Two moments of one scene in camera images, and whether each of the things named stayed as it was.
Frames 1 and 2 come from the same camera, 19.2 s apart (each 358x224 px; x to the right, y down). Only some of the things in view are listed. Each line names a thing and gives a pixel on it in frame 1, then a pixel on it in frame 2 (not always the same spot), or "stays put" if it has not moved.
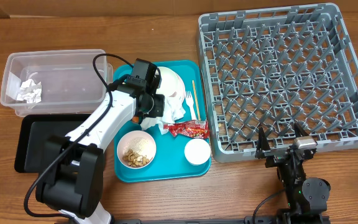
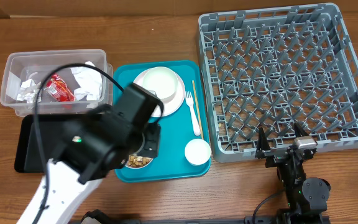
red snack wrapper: x=199 y=129 to x=58 y=88
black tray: x=34 y=133 stays put
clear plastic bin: x=55 y=82 stays put
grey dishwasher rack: x=275 y=67 stays put
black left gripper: x=160 y=109 to x=152 y=147
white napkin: x=173 y=109 to x=89 y=79
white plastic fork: x=190 y=102 stays put
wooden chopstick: x=196 y=100 stays put
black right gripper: x=279 y=155 stays put
